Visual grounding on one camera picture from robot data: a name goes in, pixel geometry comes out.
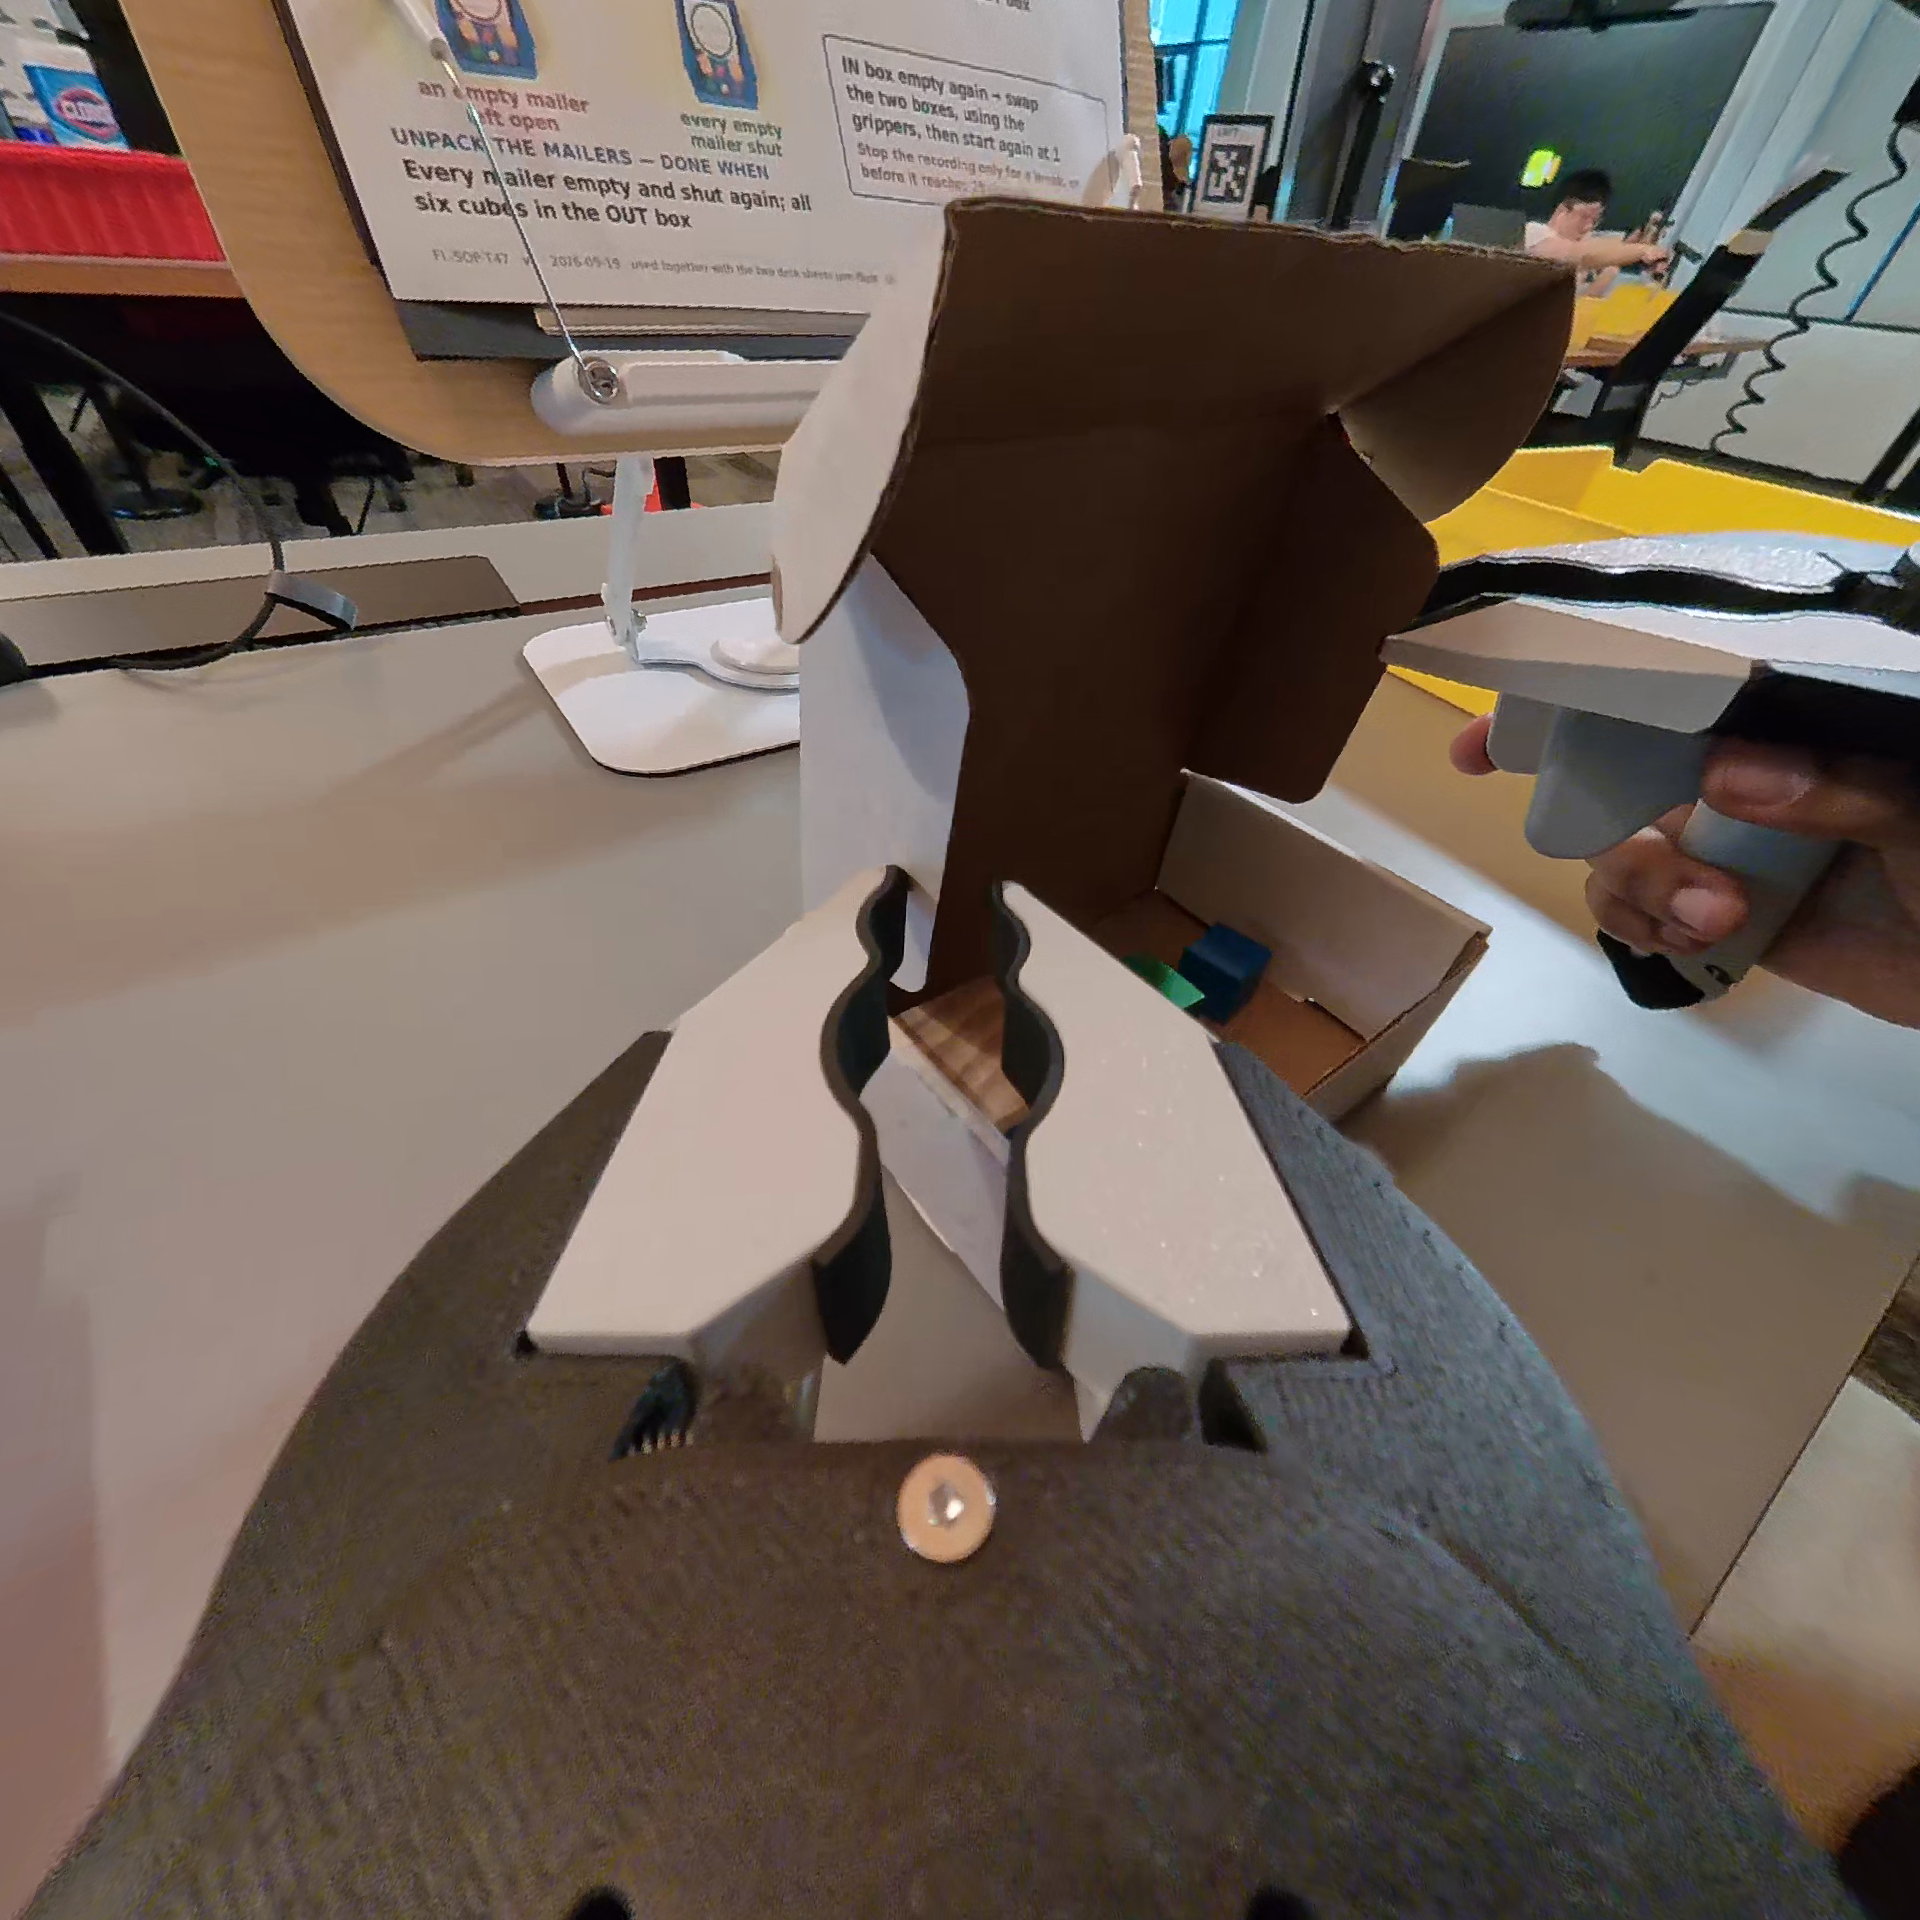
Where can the person's right hand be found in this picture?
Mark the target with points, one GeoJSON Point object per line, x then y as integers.
{"type": "Point", "coordinates": [1875, 900]}

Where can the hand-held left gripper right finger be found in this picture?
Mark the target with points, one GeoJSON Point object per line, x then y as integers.
{"type": "Point", "coordinates": [1184, 1201]}

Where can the white cardboard mailer box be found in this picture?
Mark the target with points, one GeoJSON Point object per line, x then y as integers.
{"type": "Point", "coordinates": [1141, 523]}

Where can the person's beige pants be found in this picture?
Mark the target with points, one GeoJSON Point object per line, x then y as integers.
{"type": "Point", "coordinates": [1816, 1651]}

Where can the black white marker tag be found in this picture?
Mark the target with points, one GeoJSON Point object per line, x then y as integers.
{"type": "Point", "coordinates": [1229, 165]}

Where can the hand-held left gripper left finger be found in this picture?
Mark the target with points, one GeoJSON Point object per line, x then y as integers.
{"type": "Point", "coordinates": [705, 1201]}

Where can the wooden cube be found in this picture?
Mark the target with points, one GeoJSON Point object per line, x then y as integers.
{"type": "Point", "coordinates": [961, 1043]}

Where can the red plastic bin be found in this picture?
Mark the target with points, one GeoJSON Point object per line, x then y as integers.
{"type": "Point", "coordinates": [90, 201]}

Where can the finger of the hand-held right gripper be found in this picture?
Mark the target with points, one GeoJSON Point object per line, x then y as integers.
{"type": "Point", "coordinates": [1620, 651]}
{"type": "Point", "coordinates": [1681, 555]}

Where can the blue cube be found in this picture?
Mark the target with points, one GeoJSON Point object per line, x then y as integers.
{"type": "Point", "coordinates": [1223, 971]}

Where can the green cube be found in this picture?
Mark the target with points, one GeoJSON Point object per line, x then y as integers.
{"type": "Point", "coordinates": [1162, 985]}

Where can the yellow plastic bin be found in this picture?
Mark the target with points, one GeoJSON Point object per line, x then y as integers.
{"type": "Point", "coordinates": [1575, 503]}

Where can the grey desk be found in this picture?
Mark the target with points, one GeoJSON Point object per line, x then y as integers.
{"type": "Point", "coordinates": [299, 900]}

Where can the printed instruction sheet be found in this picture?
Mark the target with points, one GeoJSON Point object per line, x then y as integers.
{"type": "Point", "coordinates": [600, 241]}

